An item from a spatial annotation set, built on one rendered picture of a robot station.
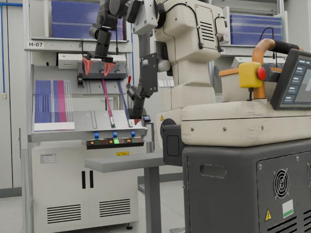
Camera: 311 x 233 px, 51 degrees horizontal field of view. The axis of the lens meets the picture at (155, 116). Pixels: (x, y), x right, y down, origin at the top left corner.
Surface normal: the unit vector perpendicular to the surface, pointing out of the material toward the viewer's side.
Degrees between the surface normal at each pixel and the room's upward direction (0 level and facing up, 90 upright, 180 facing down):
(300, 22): 90
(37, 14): 90
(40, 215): 90
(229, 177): 90
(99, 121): 44
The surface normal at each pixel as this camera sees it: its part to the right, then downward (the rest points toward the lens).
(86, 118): 0.18, -0.74
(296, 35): -0.95, 0.04
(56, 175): 0.30, -0.03
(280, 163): 0.65, -0.04
